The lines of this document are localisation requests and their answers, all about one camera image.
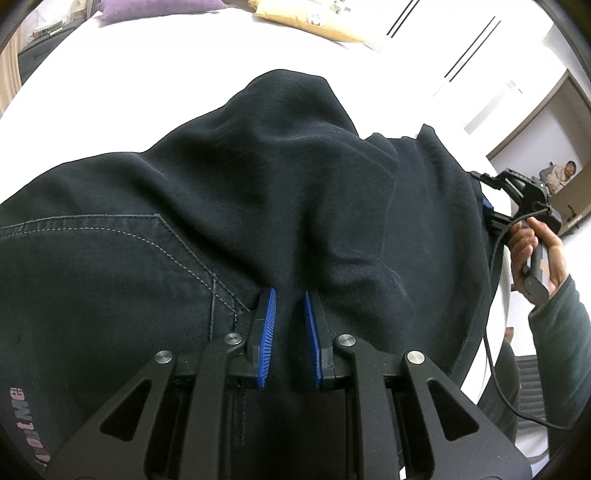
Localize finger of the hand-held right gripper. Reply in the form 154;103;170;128
480;198;513;229
468;171;506;190

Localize yellow pillow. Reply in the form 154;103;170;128
249;0;384;51

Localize dark cloth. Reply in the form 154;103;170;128
478;342;522;444

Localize beige curtain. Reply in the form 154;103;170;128
0;34;23;121

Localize purple pillow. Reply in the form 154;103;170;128
99;0;227;24

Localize black pants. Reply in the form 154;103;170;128
0;69;502;480

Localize bed with white sheet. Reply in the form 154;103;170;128
0;0;550;467

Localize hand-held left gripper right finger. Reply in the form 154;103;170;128
302;290;534;480

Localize black cable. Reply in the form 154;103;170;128
482;222;573;430

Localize white wardrobe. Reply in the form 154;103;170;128
344;0;573;158

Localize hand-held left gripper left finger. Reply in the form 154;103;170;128
46;288;278;480

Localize grey nightstand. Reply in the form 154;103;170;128
17;9;102;86

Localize person's right hand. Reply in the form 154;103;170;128
508;216;575;303

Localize person's right forearm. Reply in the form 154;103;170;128
526;274;591;432

